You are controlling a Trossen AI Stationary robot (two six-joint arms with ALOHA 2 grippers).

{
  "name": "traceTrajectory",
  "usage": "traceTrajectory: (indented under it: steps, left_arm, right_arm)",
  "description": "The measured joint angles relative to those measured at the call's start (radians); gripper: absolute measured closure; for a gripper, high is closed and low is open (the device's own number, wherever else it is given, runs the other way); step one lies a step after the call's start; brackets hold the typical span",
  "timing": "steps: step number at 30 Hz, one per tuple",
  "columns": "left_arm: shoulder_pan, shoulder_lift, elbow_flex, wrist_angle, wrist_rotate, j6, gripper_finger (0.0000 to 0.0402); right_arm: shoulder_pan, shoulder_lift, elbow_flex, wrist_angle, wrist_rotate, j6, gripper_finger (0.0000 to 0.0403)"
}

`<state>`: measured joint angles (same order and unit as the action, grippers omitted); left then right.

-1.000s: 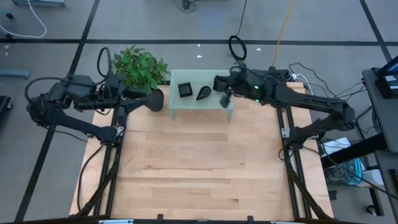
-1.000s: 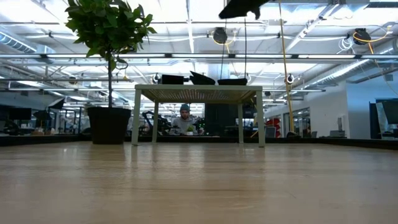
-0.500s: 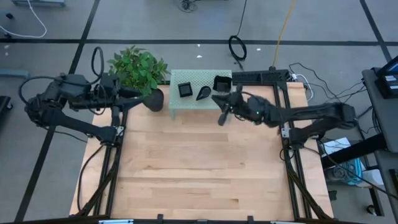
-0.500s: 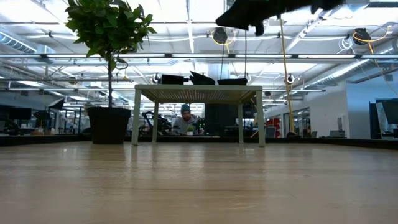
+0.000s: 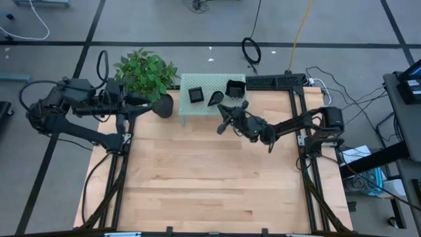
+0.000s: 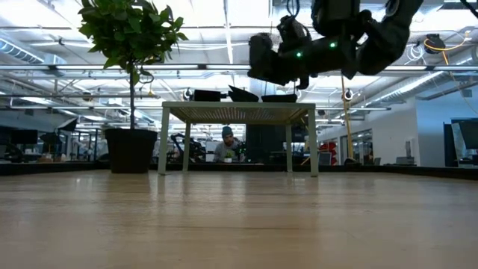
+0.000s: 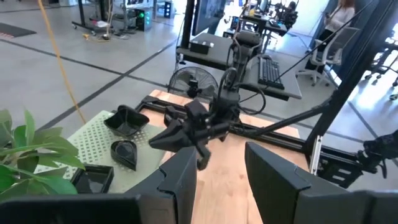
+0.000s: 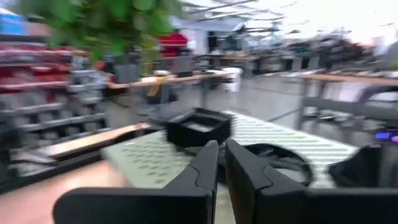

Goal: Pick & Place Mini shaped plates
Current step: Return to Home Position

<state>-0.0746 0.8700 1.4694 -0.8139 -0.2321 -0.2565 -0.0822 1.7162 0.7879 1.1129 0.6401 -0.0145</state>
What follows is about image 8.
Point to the black teardrop mini plate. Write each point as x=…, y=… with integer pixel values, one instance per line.
x=286, y=165

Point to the green potted plant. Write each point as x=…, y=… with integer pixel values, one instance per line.
x=102, y=21

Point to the red and grey storage rack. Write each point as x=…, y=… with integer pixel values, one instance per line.
x=46, y=90

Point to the white background bin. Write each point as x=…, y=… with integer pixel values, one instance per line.
x=232, y=79

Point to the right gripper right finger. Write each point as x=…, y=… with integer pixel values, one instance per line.
x=248, y=186

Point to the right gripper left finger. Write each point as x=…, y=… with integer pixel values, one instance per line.
x=202, y=177

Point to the red background cabinet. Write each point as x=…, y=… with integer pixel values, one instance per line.
x=172, y=45

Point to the black square mini plate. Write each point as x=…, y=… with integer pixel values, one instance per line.
x=199, y=127

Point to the black computer tower blue light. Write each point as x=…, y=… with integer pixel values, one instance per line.
x=387, y=136

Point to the green perforated metal shelf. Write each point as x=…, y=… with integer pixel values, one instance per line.
x=149, y=158

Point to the wooden desk with grey frame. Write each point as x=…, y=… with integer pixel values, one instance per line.
x=348, y=93

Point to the wooden background desk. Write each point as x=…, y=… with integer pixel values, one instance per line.
x=174, y=82

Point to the black wavy mini plate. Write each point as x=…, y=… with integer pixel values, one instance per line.
x=363, y=168

